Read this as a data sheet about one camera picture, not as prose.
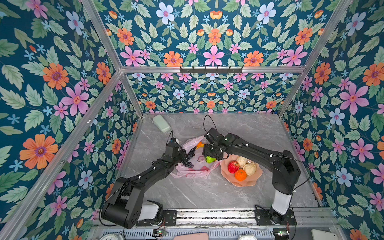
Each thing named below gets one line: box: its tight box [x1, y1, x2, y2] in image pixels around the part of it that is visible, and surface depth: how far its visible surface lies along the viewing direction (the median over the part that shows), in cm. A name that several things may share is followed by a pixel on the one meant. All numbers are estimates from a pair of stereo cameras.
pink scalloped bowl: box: [220, 154, 263, 187], surface depth 86 cm
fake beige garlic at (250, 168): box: [243, 160, 257, 176], surface depth 85 cm
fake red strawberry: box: [227, 160, 240, 174], surface depth 87 cm
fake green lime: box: [205, 155, 216, 164], surface depth 82 cm
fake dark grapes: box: [182, 146, 197, 168], surface depth 93 cm
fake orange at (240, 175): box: [234, 169, 247, 182], surface depth 85 cm
